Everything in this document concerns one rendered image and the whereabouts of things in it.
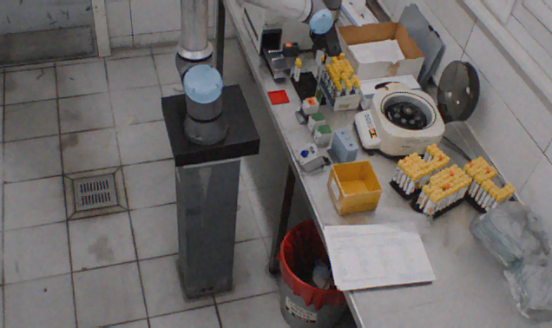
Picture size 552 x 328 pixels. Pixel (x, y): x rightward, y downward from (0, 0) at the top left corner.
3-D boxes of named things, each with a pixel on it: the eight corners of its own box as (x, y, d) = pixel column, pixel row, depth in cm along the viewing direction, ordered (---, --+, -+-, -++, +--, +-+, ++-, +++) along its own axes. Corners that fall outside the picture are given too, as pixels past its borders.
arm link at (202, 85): (190, 123, 189) (187, 91, 179) (182, 95, 197) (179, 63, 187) (226, 116, 192) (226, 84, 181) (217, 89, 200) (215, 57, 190)
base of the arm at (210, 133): (192, 150, 195) (190, 128, 187) (178, 120, 204) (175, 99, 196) (235, 137, 199) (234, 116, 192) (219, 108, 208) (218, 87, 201)
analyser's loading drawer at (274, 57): (259, 46, 243) (260, 36, 239) (275, 44, 244) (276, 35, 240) (273, 78, 230) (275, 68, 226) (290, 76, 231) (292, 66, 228)
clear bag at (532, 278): (499, 261, 184) (516, 236, 174) (550, 265, 184) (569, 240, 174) (513, 319, 170) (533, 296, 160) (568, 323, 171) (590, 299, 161)
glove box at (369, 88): (352, 95, 231) (357, 75, 224) (407, 88, 237) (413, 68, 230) (364, 116, 223) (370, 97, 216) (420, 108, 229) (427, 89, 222)
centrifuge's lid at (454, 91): (454, 44, 203) (474, 47, 205) (426, 98, 221) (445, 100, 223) (476, 85, 189) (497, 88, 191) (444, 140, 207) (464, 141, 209)
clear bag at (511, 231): (460, 224, 192) (480, 187, 179) (496, 204, 200) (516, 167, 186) (517, 283, 179) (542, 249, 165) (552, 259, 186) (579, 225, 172)
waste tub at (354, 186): (325, 184, 199) (331, 164, 191) (363, 179, 202) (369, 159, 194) (338, 216, 190) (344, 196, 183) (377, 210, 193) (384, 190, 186)
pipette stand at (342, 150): (325, 151, 209) (331, 131, 202) (343, 147, 211) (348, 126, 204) (338, 171, 203) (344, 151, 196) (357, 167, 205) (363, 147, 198)
